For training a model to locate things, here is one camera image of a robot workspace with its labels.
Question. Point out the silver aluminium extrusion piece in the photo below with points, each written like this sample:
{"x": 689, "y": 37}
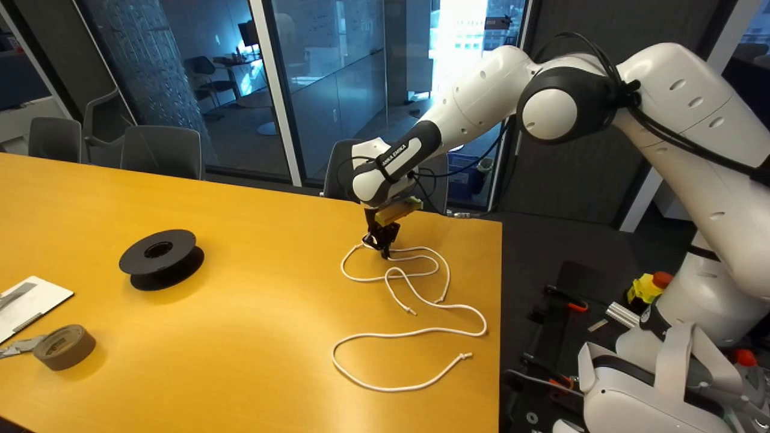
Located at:
{"x": 620, "y": 314}

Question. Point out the gold wrist camera bar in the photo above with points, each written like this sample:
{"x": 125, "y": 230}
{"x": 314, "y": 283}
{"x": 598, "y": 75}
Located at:
{"x": 399, "y": 210}

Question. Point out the white frame post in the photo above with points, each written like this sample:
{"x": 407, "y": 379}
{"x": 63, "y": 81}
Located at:
{"x": 643, "y": 201}
{"x": 276, "y": 97}

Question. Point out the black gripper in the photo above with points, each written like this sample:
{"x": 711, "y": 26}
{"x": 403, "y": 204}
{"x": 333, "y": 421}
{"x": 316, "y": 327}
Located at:
{"x": 381, "y": 226}

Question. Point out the white VR headset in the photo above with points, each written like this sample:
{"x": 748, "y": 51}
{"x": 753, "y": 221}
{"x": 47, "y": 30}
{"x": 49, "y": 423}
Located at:
{"x": 641, "y": 399}

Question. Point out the silver washer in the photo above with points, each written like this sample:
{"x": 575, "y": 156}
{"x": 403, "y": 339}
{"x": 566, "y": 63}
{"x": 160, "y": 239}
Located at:
{"x": 525, "y": 417}

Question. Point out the black filament spool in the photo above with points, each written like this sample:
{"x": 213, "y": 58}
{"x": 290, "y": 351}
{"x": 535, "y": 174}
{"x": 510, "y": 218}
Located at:
{"x": 163, "y": 278}

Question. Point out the yellow emergency stop box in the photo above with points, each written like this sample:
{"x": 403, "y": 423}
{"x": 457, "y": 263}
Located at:
{"x": 641, "y": 289}

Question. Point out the white paper card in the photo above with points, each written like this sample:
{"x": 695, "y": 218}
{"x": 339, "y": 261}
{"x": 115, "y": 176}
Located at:
{"x": 43, "y": 301}

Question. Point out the red cap clear bottle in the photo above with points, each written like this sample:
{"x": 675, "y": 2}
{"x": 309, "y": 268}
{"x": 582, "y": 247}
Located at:
{"x": 743, "y": 356}

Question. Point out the grey textured column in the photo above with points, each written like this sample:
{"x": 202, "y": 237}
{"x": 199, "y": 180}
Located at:
{"x": 136, "y": 63}

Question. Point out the grey office chair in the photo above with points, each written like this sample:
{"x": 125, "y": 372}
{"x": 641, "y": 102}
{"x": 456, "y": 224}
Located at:
{"x": 112, "y": 112}

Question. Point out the dark office chair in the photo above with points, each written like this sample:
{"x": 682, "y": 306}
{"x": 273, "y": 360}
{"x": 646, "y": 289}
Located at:
{"x": 337, "y": 172}
{"x": 160, "y": 152}
{"x": 55, "y": 141}

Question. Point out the grey tape roll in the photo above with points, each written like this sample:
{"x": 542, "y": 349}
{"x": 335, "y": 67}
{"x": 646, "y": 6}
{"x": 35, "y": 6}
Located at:
{"x": 68, "y": 356}

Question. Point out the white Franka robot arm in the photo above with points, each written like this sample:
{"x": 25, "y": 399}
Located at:
{"x": 706, "y": 160}

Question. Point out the black perforated board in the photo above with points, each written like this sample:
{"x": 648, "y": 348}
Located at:
{"x": 598, "y": 279}

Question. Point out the silver metal bar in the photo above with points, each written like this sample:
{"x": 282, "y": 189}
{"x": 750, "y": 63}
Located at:
{"x": 598, "y": 325}

